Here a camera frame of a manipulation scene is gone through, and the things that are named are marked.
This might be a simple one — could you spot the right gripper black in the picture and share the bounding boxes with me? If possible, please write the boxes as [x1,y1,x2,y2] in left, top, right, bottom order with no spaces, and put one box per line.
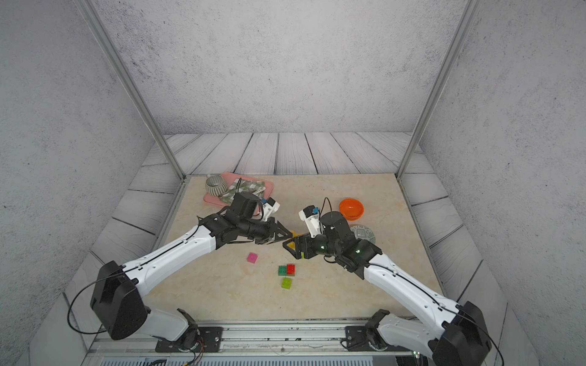
[283,231,343,259]

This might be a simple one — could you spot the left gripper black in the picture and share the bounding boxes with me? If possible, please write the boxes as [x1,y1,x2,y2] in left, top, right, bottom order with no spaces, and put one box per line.
[237,217,294,245]

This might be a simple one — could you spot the light green small lego brick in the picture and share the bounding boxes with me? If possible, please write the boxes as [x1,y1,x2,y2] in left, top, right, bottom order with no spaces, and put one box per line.
[281,278,292,289]

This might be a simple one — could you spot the pink small lego brick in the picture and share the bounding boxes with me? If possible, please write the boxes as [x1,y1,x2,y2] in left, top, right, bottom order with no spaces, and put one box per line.
[247,253,258,264]

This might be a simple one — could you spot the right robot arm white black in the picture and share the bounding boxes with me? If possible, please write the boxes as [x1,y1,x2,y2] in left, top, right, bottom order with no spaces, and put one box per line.
[283,206,492,365]

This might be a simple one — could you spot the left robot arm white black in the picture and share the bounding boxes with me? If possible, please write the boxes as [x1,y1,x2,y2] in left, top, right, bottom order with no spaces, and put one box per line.
[90,192,291,348]

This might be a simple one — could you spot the green checkered cloth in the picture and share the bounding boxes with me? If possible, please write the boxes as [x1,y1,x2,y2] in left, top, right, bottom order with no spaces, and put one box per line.
[219,178,266,205]

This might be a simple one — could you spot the orange plastic bowl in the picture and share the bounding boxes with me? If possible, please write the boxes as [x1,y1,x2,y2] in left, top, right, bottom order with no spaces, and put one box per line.
[338,198,365,221]

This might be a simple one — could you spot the pink plastic tray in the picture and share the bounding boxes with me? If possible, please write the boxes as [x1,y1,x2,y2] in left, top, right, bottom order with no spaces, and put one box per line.
[204,172,274,207]

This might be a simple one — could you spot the striped ceramic cup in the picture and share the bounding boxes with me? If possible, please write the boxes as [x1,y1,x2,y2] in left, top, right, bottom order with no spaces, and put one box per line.
[205,175,228,198]

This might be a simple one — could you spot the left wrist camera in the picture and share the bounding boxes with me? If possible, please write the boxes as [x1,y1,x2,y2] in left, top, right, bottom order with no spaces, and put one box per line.
[260,198,280,222]

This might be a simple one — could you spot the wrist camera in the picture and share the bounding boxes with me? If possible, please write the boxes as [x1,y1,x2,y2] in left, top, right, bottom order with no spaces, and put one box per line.
[298,205,321,238]
[260,198,280,222]

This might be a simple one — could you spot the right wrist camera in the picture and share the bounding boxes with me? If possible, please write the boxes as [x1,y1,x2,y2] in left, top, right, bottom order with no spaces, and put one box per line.
[298,205,321,238]

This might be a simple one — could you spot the front aluminium rail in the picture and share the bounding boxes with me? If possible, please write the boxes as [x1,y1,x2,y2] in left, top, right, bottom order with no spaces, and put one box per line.
[83,318,435,365]

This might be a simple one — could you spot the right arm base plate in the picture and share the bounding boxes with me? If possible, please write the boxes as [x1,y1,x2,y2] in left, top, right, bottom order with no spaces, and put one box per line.
[340,326,407,352]

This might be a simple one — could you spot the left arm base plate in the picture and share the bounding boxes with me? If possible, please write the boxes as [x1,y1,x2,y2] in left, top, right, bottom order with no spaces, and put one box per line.
[155,326,224,353]

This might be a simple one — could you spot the left aluminium frame post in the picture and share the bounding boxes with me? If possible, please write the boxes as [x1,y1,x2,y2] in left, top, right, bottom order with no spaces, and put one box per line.
[75,0,186,182]

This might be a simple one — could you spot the aluminium frame post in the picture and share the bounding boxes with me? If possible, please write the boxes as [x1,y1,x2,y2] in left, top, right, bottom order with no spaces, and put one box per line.
[75,0,186,182]
[395,0,481,181]

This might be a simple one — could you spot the right aluminium frame post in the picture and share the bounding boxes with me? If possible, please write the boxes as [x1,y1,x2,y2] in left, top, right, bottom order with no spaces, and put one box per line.
[395,0,481,181]

